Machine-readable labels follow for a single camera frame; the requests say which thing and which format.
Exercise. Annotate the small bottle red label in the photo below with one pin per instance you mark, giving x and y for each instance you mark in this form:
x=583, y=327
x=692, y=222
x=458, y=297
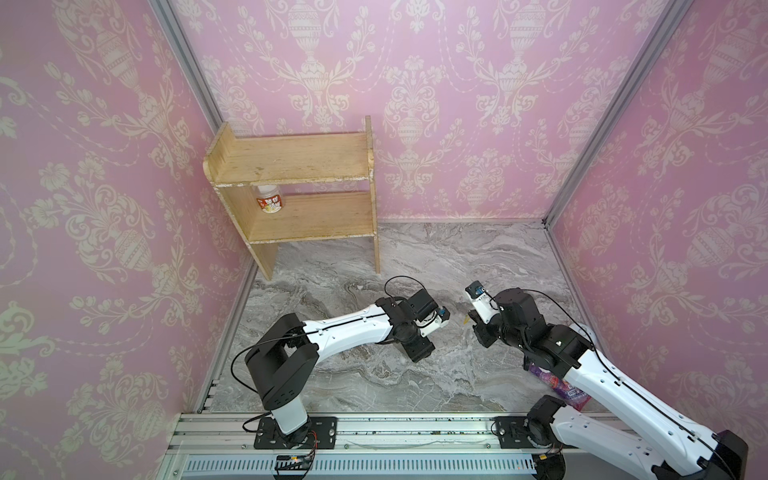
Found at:
x=269, y=198

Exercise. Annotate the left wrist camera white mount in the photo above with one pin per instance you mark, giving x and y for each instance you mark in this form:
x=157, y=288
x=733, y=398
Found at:
x=436, y=321

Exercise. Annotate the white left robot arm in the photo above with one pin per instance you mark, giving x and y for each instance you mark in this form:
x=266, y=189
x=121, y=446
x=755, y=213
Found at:
x=282, y=361

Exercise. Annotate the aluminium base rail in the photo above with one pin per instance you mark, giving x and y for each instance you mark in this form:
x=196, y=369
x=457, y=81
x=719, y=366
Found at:
x=401, y=446

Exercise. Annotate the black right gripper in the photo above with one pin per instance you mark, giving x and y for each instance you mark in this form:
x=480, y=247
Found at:
x=486, y=330

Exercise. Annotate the aluminium corner wall profile left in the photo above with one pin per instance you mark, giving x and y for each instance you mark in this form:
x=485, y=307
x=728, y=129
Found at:
x=181, y=46

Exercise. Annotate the aluminium corner wall profile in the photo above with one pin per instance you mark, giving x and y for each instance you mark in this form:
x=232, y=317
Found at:
x=181, y=46
x=666, y=25

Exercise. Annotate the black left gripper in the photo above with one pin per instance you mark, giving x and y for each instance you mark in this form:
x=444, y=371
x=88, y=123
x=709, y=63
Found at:
x=423, y=349

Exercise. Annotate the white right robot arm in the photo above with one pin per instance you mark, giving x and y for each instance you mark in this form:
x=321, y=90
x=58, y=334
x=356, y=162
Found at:
x=661, y=443

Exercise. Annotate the aluminium corner wall profile right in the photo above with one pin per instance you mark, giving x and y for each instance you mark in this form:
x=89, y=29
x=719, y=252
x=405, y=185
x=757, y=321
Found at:
x=666, y=25

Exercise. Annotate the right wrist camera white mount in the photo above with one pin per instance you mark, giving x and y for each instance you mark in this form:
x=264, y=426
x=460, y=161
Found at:
x=484, y=307

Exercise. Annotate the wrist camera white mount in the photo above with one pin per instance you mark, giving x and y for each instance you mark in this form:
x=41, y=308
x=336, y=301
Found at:
x=484, y=307
x=436, y=321

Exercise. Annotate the purple candy bag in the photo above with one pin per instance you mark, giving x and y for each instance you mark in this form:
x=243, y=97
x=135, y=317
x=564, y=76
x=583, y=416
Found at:
x=572, y=395

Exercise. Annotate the wooden two-tier shelf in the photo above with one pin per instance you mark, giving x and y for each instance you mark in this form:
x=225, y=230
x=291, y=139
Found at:
x=327, y=183

